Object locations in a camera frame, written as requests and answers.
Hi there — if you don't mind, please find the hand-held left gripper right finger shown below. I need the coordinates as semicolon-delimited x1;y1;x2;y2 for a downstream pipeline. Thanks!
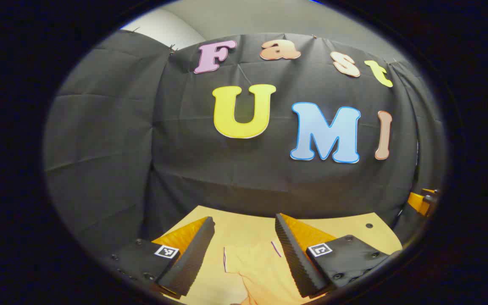
274;213;398;299

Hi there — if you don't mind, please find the black backdrop cloth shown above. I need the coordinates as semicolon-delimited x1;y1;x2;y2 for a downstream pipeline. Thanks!
43;30;448;255

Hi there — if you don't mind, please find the orange T-shirt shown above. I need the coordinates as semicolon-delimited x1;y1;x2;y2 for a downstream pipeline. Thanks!
223;240;309;305

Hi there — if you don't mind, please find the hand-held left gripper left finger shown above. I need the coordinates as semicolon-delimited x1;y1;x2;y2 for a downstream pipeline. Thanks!
108;216;216;299

